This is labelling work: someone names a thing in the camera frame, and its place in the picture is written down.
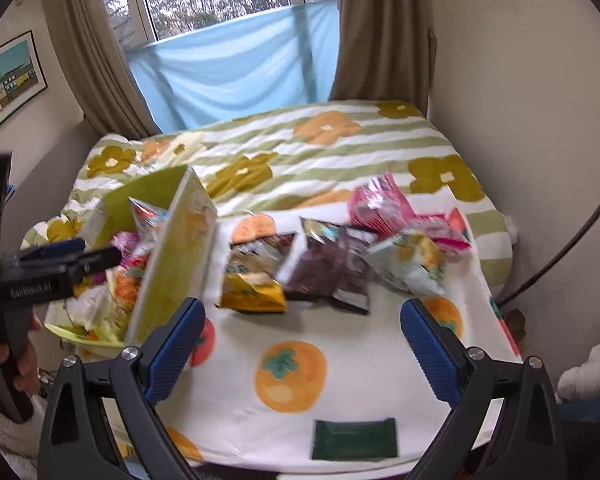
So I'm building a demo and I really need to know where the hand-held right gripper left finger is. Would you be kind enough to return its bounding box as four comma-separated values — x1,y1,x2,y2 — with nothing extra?
37,297,207,480

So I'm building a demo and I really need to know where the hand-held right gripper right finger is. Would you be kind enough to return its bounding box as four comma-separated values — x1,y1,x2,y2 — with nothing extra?
399,298,567,480

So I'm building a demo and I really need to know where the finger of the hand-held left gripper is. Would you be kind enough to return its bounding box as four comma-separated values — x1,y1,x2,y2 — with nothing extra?
19,238,87,262
55,247,124,280

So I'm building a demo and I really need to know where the purple snack packet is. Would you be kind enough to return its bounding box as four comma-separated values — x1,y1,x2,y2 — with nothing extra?
111,230,142,267

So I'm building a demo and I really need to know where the orange snack packet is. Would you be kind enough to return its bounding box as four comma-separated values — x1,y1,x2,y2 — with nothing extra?
111,255,152,332

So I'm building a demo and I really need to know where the white and green snack packet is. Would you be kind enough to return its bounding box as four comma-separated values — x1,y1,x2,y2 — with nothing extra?
67,285,117,337

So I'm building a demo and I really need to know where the silver and red snack packet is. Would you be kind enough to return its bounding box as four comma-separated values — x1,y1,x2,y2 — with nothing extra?
128,197,172,252

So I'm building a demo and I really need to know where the green cardboard box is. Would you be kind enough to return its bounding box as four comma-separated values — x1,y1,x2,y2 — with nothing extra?
45,165,219,349

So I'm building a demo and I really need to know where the yellow and black snack packet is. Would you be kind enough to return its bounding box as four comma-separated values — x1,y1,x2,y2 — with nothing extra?
215,232,299,315

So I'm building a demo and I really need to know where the dark green snack packet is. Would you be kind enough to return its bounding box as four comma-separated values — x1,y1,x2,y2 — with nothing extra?
310,417,399,461

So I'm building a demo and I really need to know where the pink and white snack packet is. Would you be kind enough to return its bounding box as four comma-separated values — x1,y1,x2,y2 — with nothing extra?
415,207,474,262

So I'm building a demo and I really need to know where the dark brown snack packet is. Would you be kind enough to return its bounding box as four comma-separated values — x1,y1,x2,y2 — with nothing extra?
282,217,379,316

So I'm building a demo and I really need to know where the person's left forearm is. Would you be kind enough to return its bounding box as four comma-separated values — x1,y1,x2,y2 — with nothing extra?
0,392,48,463

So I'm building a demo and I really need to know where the person's left hand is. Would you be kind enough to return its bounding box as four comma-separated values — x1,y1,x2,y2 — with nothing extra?
0,309,44,403

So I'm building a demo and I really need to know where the white persimmon-print cloth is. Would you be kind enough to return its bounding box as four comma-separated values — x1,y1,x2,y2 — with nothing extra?
80,210,524,476

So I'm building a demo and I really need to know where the person's white fleece top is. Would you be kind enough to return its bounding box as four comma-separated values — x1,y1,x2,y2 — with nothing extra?
557,332,600,404

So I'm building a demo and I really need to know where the framed house picture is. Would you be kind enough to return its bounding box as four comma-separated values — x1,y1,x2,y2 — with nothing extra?
0,30,49,147

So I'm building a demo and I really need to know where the brown curtain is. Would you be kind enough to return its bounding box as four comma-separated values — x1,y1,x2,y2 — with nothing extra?
40,0,157,142
327,0,437,117

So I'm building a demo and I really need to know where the striped floral blanket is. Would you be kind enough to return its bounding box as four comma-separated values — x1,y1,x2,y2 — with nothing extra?
22,100,520,306

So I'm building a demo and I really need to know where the light blue cloth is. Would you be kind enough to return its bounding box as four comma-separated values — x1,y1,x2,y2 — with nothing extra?
127,0,342,134

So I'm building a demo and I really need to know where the black cable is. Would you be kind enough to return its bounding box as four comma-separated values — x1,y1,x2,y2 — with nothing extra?
495,165,600,307

